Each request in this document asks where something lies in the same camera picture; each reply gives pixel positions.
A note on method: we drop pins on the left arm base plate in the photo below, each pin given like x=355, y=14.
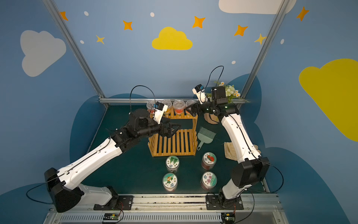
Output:
x=117, y=202

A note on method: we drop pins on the beige work gloves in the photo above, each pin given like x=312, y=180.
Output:
x=230, y=151

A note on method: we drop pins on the large jar red strawberry lid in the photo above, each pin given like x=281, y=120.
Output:
x=208, y=160

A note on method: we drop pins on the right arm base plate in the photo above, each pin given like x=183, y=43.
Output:
x=219, y=202

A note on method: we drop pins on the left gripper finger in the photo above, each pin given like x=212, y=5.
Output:
x=173, y=128
x=169, y=134

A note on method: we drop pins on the left aluminium frame post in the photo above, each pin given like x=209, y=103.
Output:
x=61, y=23

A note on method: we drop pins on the large jar green leaf lid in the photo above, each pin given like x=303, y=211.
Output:
x=172, y=164

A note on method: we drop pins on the white green artificial flowers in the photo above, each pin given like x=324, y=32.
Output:
x=231, y=91

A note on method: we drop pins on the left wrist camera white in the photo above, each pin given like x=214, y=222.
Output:
x=160, y=108

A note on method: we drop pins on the bamboo two-tier shelf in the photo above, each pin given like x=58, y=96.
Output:
x=183, y=143

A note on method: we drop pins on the aluminium frame post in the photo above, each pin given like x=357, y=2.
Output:
x=275, y=25
x=61, y=23

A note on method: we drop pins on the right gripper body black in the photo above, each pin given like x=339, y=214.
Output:
x=198, y=108

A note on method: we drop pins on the pink ribbed flower pot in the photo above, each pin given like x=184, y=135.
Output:
x=211, y=118

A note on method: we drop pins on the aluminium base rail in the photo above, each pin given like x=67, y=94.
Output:
x=177, y=209

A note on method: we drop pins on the large jar orange flower lid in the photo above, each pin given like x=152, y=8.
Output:
x=170, y=182

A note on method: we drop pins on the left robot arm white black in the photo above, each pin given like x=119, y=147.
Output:
x=65, y=186

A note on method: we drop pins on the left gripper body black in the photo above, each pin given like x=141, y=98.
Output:
x=163, y=129

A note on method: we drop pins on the left green circuit board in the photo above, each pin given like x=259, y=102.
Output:
x=109, y=217

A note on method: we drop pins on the rear aluminium crossbar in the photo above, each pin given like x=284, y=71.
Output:
x=144, y=100

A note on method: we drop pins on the right aluminium frame post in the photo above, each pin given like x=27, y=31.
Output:
x=275, y=25

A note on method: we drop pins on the large jar purple flower lid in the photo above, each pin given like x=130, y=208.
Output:
x=208, y=181

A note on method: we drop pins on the right green circuit board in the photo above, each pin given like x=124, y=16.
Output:
x=227, y=218

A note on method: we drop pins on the green circuit board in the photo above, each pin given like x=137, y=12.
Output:
x=227, y=218
x=109, y=217

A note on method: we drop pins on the small clear jar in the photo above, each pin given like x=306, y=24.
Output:
x=150, y=107
x=168, y=103
x=190, y=104
x=179, y=107

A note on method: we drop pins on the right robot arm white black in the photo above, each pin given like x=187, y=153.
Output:
x=252, y=167

